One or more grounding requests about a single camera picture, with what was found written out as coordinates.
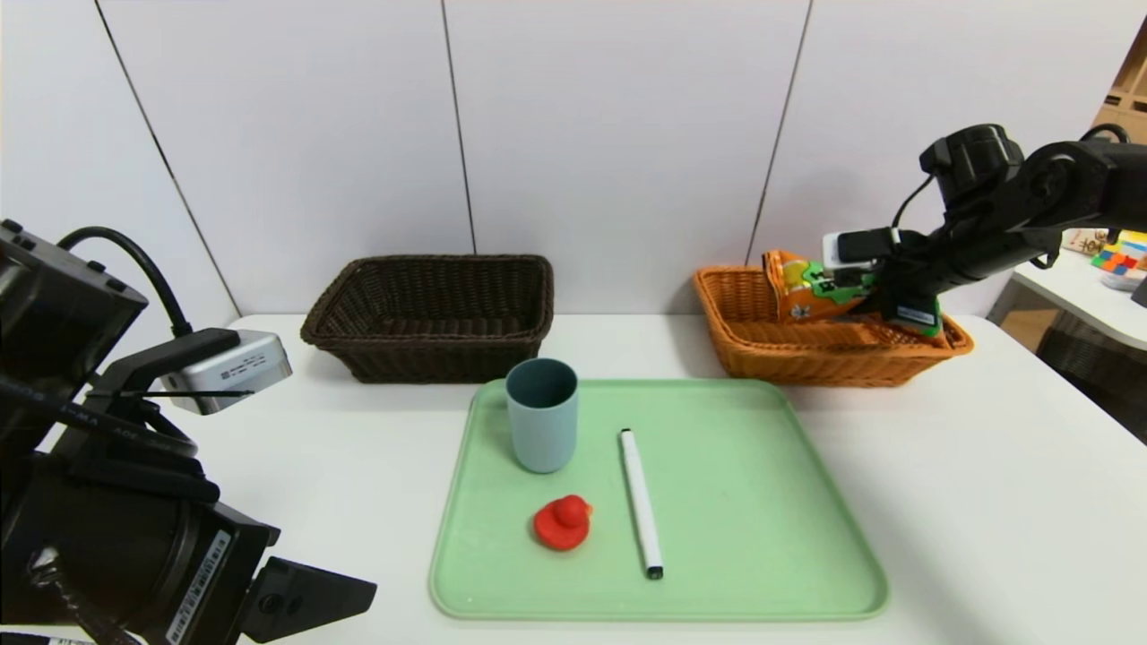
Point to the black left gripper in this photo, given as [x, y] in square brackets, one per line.
[213, 575]

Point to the dark brown wicker basket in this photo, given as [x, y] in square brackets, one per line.
[430, 349]

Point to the wooden shelf unit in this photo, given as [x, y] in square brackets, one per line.
[1131, 90]

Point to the orange snack bag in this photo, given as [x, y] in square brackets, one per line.
[793, 296]

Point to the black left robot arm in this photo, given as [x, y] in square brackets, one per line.
[90, 537]

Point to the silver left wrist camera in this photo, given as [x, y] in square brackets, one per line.
[233, 367]

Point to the small printed wooden box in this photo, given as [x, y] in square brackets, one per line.
[1084, 242]

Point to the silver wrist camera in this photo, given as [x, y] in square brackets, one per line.
[847, 249]
[233, 367]

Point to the white marker pen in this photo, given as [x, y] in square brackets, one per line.
[641, 502]

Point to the white side table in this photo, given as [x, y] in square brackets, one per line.
[1075, 296]

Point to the red rubber duck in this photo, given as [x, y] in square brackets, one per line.
[562, 528]

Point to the light green plastic tray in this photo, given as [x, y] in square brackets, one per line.
[735, 537]

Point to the orange wicker basket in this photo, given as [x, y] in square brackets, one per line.
[806, 363]

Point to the colourful puzzle cube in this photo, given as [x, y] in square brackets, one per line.
[1120, 260]

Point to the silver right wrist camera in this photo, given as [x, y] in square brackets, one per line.
[847, 249]

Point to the blue-grey plastic cup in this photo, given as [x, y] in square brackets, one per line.
[542, 430]

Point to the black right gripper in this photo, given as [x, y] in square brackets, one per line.
[910, 309]

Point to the dark grey ribbed bin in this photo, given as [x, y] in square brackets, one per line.
[1093, 376]

